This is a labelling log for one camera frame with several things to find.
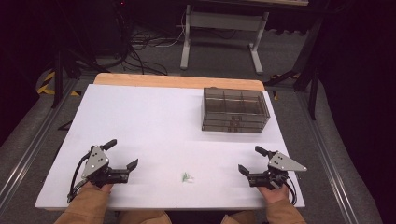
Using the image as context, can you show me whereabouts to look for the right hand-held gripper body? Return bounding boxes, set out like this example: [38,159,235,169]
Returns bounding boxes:
[247,150,308,190]

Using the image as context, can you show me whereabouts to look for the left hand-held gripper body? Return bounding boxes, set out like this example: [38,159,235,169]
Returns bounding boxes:
[81,145,131,189]

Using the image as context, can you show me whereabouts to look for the smoky transparent drawer organizer box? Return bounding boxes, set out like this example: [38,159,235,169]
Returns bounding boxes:
[201,87,271,134]

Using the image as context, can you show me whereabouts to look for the person's left hand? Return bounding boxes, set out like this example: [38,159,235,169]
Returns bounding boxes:
[86,181,115,195]

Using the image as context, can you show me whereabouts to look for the person's right hand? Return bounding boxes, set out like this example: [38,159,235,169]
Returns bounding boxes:
[257,183,291,205]

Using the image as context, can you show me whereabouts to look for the white foam board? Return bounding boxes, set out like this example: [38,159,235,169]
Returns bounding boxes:
[35,83,306,210]

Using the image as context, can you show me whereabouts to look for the person's tan trouser leg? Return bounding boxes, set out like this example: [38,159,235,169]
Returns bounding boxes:
[116,209,173,224]
[219,210,269,224]

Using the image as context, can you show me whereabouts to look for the black stand legs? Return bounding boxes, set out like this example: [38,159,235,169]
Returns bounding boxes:
[263,15,326,121]
[49,43,110,110]

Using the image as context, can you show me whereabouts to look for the yellow black hazard tape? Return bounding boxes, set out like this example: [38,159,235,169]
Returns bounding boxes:
[36,71,82,97]

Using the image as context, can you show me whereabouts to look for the wooden table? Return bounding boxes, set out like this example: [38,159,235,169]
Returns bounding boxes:
[92,73,266,92]

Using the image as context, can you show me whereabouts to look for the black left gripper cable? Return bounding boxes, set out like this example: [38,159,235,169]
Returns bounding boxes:
[66,152,93,204]

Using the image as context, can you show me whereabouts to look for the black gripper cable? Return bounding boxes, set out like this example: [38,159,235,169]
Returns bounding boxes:
[280,174,299,206]
[66,152,93,204]

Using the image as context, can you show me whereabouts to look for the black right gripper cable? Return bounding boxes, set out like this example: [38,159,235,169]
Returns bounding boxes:
[280,174,299,206]

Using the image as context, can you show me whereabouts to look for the aluminium floor rail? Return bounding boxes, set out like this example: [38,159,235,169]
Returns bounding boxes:
[295,91,360,224]
[0,78,78,204]

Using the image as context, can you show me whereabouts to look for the bundle of floor cables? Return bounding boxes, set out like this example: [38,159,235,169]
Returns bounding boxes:
[116,18,190,77]

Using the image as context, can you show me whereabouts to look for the white metal stand frame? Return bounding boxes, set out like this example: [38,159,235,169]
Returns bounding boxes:
[179,3,271,76]

